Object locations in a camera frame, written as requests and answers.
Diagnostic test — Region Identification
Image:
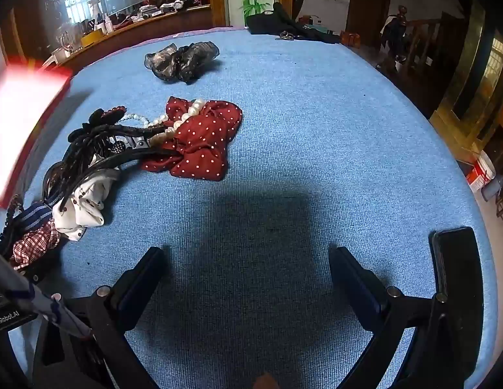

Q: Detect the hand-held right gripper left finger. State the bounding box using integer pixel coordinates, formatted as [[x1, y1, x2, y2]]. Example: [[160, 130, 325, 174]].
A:
[[32, 246, 170, 389]]

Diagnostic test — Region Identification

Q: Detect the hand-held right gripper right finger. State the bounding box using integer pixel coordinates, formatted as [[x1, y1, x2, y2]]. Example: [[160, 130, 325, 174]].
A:
[[330, 247, 475, 389]]

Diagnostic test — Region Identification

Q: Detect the white dotted scrunchie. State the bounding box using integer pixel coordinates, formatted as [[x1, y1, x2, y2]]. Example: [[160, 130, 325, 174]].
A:
[[53, 168, 121, 242]]

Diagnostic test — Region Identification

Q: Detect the red polka dot scrunchie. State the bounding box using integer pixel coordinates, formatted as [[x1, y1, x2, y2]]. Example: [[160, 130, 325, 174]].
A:
[[140, 96, 244, 182]]

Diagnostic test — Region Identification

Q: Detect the red jewelry box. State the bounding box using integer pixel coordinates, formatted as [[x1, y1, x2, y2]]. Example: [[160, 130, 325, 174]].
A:
[[0, 60, 74, 208]]

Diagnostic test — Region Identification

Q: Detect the red plaid scrunchie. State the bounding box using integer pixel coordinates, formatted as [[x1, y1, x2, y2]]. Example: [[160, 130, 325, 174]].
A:
[[10, 221, 61, 270]]

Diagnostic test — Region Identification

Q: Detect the blue striped scrunchie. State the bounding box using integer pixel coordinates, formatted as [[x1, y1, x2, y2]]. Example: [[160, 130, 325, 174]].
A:
[[14, 198, 59, 231]]

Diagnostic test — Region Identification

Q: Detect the small pearl strand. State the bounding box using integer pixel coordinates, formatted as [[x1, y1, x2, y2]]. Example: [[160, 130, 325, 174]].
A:
[[122, 112, 169, 127]]

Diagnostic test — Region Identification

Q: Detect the black fabric bow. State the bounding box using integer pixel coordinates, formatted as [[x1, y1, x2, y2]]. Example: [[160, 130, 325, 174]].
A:
[[69, 107, 114, 142]]

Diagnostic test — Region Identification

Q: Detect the red white bucket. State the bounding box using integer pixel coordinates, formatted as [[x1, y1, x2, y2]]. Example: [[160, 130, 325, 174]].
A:
[[464, 150, 497, 193]]

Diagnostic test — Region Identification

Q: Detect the black sheer scrunchie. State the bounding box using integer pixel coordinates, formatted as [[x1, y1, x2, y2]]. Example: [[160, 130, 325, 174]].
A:
[[144, 41, 220, 85]]

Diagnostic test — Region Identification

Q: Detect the wooden cabinet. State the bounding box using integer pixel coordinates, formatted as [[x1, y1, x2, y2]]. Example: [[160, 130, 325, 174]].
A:
[[53, 6, 230, 74]]

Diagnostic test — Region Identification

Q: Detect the wooden stair railing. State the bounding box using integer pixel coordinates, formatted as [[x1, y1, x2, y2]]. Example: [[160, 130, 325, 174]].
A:
[[391, 8, 469, 86]]

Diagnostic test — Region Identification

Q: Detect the dark hanging jacket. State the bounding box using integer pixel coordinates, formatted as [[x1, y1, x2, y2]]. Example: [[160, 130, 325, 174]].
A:
[[381, 6, 410, 49]]

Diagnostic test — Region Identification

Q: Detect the black clothing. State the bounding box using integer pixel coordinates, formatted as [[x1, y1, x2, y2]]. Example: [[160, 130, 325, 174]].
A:
[[245, 2, 341, 44]]

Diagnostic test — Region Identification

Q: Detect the dark wooden door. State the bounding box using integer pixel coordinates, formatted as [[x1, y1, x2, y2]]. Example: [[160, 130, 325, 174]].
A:
[[346, 0, 395, 49]]

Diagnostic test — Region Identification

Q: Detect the blue white patterned strap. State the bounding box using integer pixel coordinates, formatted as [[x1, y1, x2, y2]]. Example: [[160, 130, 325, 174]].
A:
[[0, 249, 93, 339]]

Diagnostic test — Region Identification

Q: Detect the black bead chain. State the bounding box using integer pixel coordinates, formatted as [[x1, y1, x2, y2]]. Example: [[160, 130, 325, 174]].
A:
[[0, 194, 25, 244]]

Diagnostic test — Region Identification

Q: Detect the white pearl bracelet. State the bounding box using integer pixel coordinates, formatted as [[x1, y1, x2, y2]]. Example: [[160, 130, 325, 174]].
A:
[[148, 97, 207, 147]]

